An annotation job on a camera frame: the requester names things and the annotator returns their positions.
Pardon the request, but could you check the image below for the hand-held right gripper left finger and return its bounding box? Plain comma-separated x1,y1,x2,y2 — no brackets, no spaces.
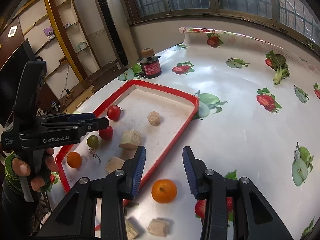
37,145,147,240

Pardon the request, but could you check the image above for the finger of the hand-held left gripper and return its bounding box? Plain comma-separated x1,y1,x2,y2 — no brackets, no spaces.
37,113,98,125
41,117,110,137

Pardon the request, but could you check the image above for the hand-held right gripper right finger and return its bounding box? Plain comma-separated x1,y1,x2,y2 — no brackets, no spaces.
182,146,293,240

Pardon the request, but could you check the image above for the green grape with stem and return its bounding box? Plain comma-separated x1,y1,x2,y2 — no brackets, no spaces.
86,134,102,164

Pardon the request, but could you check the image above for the red tomato with stem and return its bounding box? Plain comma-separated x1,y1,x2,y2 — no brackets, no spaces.
107,104,123,121

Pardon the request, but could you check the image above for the beige cork chunk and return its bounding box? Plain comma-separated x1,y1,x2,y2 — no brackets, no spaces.
124,216,140,240
104,156,125,173
119,129,142,150
147,111,161,126
146,218,174,236

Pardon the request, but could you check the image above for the large orange mandarin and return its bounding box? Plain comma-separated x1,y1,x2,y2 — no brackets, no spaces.
151,179,177,204

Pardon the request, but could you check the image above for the medium orange mandarin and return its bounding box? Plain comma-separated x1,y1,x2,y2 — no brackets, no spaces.
66,151,82,168

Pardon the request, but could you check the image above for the red rimmed white tray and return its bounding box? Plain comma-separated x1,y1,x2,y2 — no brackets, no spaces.
54,79,200,230

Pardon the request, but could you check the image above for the person's left forearm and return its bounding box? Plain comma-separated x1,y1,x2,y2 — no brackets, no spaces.
0,180,43,235

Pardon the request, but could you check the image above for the person's left hand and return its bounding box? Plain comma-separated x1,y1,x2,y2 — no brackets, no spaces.
4,149,59,193

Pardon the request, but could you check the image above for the black flat screen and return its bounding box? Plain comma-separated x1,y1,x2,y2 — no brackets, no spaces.
0,39,35,128

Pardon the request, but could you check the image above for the brown low cabinet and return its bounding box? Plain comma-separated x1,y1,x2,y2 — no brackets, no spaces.
72,61,122,94

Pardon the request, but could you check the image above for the fruit print tablecloth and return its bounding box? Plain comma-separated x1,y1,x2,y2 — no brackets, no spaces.
45,26,320,240

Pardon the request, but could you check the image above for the yellow framed shelf unit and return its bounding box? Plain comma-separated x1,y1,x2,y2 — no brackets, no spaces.
16,0,100,88

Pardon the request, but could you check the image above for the red labelled jar with cork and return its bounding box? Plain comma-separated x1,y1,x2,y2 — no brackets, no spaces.
138,47,162,79

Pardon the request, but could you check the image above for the silver tower air conditioner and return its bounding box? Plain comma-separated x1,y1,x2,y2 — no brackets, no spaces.
91,0,139,69

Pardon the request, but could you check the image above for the green leafy vegetable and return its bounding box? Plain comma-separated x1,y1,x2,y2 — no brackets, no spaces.
265,50,290,85

